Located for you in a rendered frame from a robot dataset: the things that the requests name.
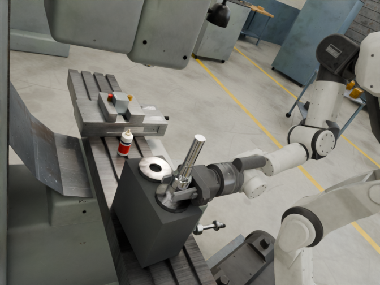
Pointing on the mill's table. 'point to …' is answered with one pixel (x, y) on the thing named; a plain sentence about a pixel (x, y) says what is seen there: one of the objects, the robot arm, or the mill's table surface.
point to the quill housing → (168, 32)
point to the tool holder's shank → (186, 167)
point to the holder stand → (152, 211)
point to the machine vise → (115, 119)
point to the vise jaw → (134, 112)
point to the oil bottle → (125, 143)
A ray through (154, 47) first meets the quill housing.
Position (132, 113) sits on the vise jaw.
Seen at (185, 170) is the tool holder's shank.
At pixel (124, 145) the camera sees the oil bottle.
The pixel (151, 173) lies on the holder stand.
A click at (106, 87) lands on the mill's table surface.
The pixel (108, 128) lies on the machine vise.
